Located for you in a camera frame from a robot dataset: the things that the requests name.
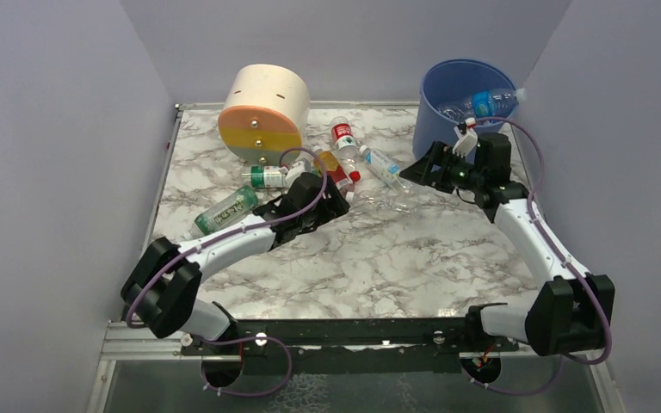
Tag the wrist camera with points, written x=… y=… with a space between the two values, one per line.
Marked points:
x=467 y=137
x=296 y=170

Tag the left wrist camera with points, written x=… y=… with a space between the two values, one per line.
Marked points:
x=296 y=170

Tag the crushed clear white-cap bottle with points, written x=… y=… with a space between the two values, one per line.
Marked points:
x=385 y=201

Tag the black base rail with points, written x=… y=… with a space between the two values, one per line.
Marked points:
x=228 y=347

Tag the white blue label tea bottle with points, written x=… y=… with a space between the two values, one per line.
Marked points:
x=384 y=167

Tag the green cap clear bottle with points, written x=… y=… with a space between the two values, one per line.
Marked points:
x=263 y=176

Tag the blue label clear bottle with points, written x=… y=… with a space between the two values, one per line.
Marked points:
x=488 y=103

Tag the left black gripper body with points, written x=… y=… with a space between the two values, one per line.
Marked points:
x=319 y=206

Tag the blue plastic bin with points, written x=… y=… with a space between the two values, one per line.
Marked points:
x=450 y=81

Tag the green label tea bottle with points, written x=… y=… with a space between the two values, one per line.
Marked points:
x=226 y=212

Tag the red yellow label juice bottle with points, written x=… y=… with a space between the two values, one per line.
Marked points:
x=342 y=172

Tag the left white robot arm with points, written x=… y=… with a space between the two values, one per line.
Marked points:
x=163 y=287

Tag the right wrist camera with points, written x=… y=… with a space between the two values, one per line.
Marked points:
x=467 y=137

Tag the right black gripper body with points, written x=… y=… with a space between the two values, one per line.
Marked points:
x=437 y=168

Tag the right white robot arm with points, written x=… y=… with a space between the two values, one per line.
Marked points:
x=572 y=310

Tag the beige round drum box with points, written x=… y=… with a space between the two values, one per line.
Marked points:
x=265 y=113

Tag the red label clear bottle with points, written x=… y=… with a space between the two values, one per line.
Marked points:
x=343 y=138

